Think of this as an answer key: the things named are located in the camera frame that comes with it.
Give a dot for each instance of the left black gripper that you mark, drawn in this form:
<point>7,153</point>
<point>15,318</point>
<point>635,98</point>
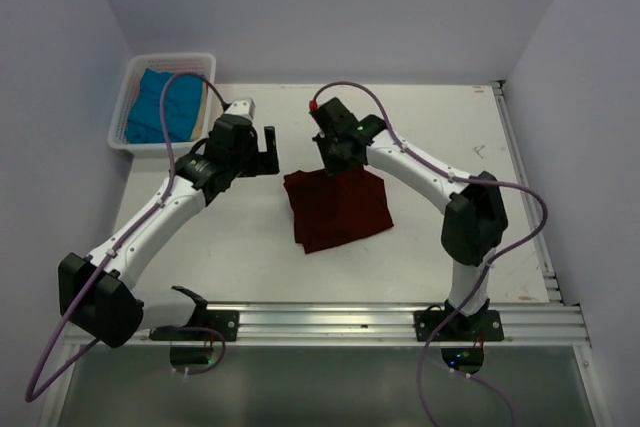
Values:
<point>263,163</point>

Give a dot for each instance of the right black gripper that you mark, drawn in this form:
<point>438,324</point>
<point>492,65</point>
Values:
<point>331,166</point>

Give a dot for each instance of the dark red t shirt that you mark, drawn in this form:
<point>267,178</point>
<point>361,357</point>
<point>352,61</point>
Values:
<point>333,210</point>

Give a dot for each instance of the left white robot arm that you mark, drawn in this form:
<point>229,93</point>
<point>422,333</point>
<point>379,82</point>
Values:
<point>96,291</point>

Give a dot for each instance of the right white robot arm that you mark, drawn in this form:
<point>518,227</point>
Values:
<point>474,215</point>

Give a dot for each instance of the white plastic basket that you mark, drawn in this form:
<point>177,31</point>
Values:
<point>163,97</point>

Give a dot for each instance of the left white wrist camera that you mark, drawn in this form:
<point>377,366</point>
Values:
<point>243,107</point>

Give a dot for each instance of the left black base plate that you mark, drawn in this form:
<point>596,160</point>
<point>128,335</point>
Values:
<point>225,322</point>

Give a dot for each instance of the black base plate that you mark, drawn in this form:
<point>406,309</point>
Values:
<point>485,326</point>
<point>225,322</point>

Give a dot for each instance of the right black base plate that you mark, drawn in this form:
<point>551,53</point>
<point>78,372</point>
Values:
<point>485,326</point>

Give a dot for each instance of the aluminium mounting rail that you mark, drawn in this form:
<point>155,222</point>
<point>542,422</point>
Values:
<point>380,324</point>

